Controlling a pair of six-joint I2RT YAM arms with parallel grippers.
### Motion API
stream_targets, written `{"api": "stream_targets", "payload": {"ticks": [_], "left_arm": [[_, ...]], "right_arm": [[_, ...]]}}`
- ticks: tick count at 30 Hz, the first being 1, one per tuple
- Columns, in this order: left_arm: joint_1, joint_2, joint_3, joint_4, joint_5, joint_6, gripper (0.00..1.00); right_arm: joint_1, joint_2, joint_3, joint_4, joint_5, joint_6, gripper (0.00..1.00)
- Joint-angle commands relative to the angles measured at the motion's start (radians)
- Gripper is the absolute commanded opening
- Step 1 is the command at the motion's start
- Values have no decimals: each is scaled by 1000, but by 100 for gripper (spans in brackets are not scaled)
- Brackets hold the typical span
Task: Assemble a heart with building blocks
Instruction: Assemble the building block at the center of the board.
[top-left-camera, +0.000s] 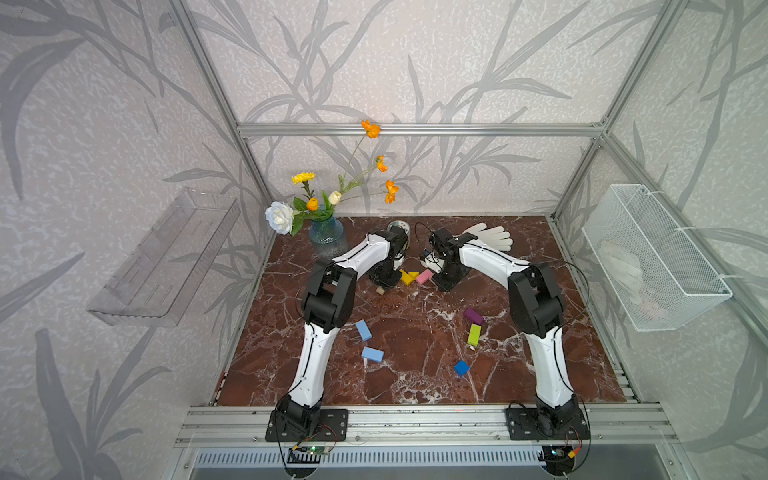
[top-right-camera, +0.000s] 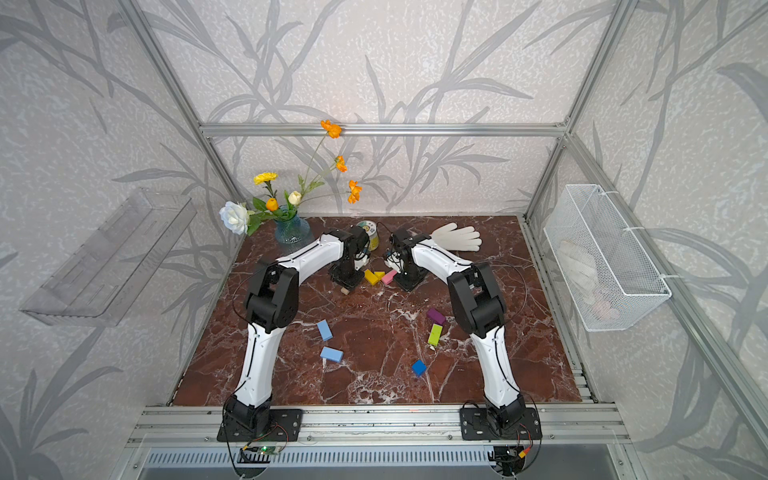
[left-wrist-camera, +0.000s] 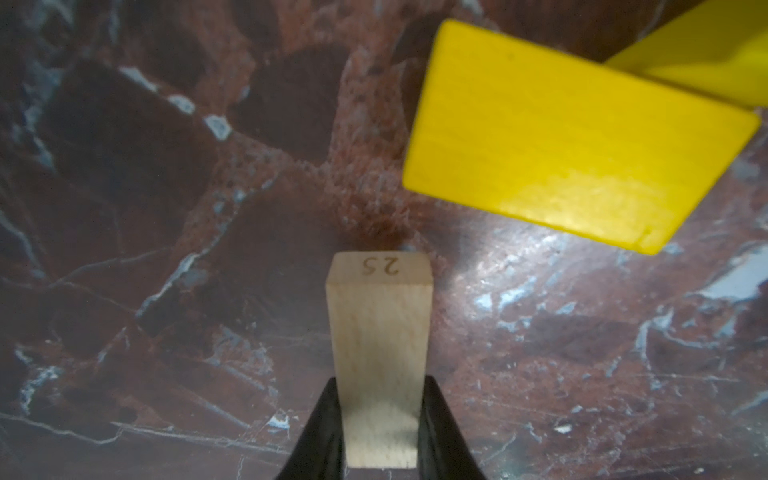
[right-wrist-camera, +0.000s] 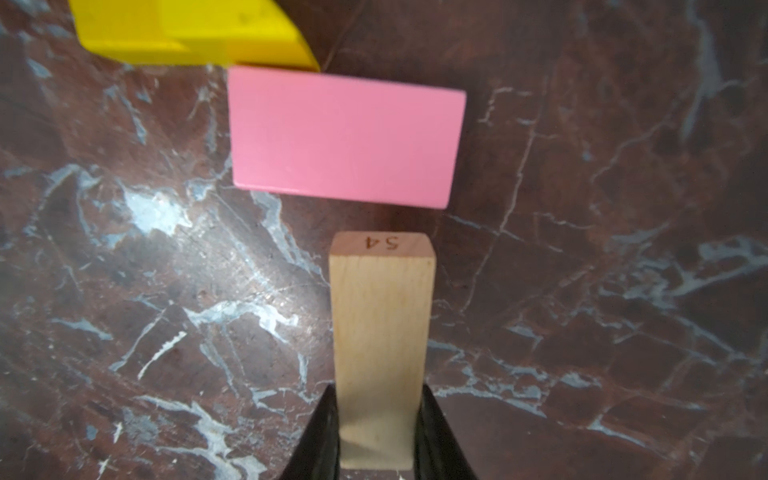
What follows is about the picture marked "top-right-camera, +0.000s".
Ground pink rectangular block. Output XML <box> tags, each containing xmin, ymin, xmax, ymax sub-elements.
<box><xmin>381</xmin><ymin>270</ymin><xmax>397</xmax><ymax>285</ymax></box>

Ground yellow rectangular block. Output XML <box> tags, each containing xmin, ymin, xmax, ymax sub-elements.
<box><xmin>364</xmin><ymin>270</ymin><xmax>380</xmax><ymax>285</ymax></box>

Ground purple block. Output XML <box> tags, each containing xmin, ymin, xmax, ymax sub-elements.
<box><xmin>427</xmin><ymin>308</ymin><xmax>446</xmax><ymax>326</ymax></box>

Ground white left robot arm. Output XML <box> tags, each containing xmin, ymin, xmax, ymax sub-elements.
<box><xmin>224</xmin><ymin>226</ymin><xmax>370</xmax><ymax>436</ymax></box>

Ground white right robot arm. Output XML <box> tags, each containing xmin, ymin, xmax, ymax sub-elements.
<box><xmin>384</xmin><ymin>229</ymin><xmax>527</xmax><ymax>436</ymax></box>

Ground sunflower seed tin can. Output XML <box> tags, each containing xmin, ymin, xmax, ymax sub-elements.
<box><xmin>357</xmin><ymin>220</ymin><xmax>379</xmax><ymax>252</ymax></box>

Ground light blue block upper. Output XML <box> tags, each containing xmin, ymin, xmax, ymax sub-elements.
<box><xmin>317</xmin><ymin>320</ymin><xmax>333</xmax><ymax>341</ymax></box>

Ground light blue block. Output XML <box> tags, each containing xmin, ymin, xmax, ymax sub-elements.
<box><xmin>317</xmin><ymin>320</ymin><xmax>333</xmax><ymax>341</ymax></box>
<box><xmin>320</xmin><ymin>347</ymin><xmax>343</xmax><ymax>363</ymax></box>

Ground lime green block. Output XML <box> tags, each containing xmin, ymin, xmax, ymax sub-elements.
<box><xmin>427</xmin><ymin>324</ymin><xmax>443</xmax><ymax>347</ymax></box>

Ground blue glass vase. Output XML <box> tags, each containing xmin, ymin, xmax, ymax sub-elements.
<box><xmin>275</xmin><ymin>214</ymin><xmax>314</xmax><ymax>249</ymax></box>

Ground white cotton glove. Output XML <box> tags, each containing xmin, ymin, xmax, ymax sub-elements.
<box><xmin>430</xmin><ymin>223</ymin><xmax>482</xmax><ymax>252</ymax></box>

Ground light blue block lower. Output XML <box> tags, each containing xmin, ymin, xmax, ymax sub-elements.
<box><xmin>320</xmin><ymin>347</ymin><xmax>343</xmax><ymax>363</ymax></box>

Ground dark blue cube block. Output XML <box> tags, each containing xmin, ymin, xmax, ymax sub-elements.
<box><xmin>411</xmin><ymin>360</ymin><xmax>427</xmax><ymax>377</ymax></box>

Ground artificial flower bouquet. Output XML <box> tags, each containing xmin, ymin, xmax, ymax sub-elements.
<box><xmin>218</xmin><ymin>119</ymin><xmax>364</xmax><ymax>236</ymax></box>

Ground white items in basket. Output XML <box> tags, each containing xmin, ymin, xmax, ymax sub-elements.
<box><xmin>557</xmin><ymin>240</ymin><xmax>619</xmax><ymax>321</ymax></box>

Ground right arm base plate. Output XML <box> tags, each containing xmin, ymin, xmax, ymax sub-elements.
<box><xmin>459</xmin><ymin>406</ymin><xmax>543</xmax><ymax>443</ymax></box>

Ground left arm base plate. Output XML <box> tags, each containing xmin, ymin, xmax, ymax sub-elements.
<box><xmin>217</xmin><ymin>408</ymin><xmax>304</xmax><ymax>443</ymax></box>

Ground aluminium front rail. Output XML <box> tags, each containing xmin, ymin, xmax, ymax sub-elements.
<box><xmin>127</xmin><ymin>403</ymin><xmax>631</xmax><ymax>448</ymax></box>

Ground white wire basket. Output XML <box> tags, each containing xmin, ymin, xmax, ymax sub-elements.
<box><xmin>544</xmin><ymin>184</ymin><xmax>672</xmax><ymax>332</ymax></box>

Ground clear acrylic wall shelf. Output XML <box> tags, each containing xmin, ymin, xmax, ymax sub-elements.
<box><xmin>20</xmin><ymin>188</ymin><xmax>197</xmax><ymax>327</ymax></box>

